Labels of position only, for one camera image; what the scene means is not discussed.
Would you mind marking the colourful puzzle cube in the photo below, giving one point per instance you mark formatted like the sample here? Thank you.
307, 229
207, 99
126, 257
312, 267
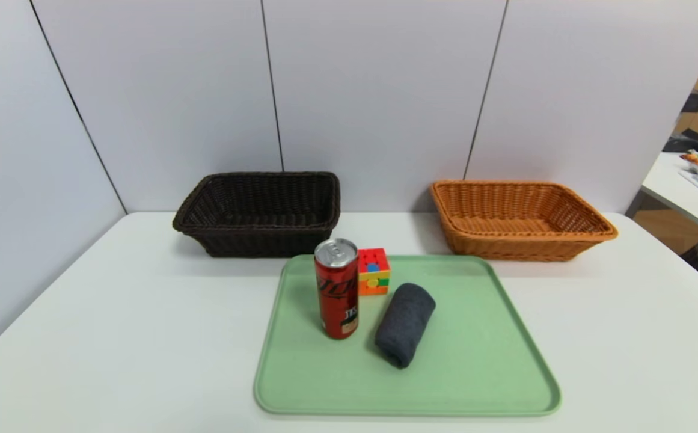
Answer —
374, 270

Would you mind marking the red soda can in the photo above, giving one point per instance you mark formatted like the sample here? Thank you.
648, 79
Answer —
336, 300

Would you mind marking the dark grey towel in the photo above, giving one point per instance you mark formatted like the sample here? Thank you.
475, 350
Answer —
404, 325

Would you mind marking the dark brown wicker basket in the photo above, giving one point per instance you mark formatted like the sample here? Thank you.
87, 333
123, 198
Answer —
264, 243

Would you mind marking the orange wicker basket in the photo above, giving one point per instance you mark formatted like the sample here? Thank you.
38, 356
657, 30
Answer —
523, 245

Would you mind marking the light green plastic tray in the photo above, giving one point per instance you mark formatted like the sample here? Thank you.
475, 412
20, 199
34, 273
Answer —
457, 373

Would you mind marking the white round-edged side table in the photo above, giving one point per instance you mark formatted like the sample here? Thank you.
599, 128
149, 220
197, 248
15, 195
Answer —
679, 192

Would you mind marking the small black background object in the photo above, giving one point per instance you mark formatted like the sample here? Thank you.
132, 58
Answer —
694, 101

